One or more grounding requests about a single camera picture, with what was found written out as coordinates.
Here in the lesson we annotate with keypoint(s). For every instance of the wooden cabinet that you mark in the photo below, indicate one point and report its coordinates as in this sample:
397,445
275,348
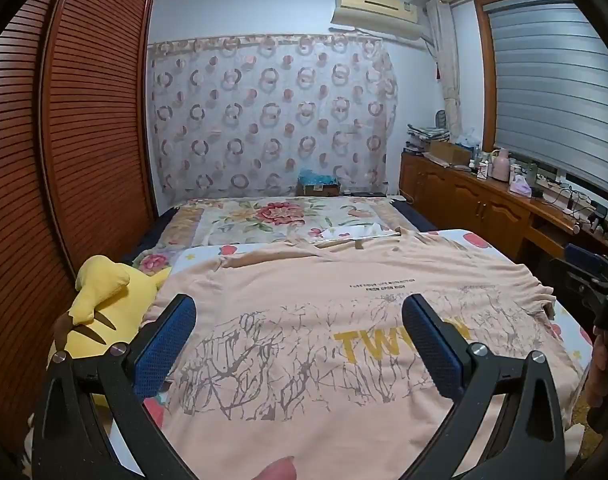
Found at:
484,205

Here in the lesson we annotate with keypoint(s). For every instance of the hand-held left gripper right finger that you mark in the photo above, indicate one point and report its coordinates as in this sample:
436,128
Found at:
434,345

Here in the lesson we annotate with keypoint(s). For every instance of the yellow plush toy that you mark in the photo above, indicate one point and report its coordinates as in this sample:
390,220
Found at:
109,305

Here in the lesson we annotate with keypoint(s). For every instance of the peach printed t-shirt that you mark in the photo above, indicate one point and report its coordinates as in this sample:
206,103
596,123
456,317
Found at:
284,320

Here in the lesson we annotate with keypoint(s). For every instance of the grey window blind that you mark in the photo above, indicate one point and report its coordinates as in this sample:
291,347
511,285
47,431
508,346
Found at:
549,85

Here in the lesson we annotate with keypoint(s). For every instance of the wooden window frame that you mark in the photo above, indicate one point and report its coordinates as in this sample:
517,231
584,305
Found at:
485,60

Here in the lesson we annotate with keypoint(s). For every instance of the wall air conditioner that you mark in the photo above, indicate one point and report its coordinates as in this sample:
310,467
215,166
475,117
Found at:
374,10

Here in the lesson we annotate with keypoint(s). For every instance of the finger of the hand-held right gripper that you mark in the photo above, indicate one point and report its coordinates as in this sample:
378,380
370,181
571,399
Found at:
581,260

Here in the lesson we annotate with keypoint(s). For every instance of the small cardboard box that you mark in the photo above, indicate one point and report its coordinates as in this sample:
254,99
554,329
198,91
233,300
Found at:
318,190

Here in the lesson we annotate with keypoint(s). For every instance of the small grey fan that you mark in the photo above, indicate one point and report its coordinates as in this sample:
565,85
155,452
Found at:
440,119

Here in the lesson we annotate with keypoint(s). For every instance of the person's left hand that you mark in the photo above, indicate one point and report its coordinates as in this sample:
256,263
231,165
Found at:
279,470

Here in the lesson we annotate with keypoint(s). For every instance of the cream window curtain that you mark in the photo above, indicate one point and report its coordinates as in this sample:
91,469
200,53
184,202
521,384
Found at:
449,60

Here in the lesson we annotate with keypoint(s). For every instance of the pink thermos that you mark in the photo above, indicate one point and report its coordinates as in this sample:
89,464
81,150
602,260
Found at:
500,166

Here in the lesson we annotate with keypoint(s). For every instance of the stack of folded cloths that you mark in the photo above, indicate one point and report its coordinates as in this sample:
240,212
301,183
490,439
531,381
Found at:
424,135

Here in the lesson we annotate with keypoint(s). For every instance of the floral blanket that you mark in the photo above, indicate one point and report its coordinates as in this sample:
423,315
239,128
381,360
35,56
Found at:
264,215

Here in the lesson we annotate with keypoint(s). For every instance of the black flat device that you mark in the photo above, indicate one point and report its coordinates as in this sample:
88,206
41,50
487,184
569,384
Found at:
364,193

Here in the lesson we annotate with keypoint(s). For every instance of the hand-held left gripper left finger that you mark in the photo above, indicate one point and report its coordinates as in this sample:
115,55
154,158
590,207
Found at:
156,355

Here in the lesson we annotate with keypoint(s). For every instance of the strawberry print bed sheet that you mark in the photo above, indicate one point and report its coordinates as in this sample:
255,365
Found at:
574,330

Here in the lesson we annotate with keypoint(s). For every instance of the person's right hand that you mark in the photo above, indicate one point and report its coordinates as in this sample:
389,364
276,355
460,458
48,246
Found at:
599,370

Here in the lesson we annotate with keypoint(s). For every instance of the open cardboard box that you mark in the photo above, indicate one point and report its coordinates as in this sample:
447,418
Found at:
449,154

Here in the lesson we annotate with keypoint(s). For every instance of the blue crumpled cloth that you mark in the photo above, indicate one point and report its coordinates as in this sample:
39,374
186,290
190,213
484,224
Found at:
316,177

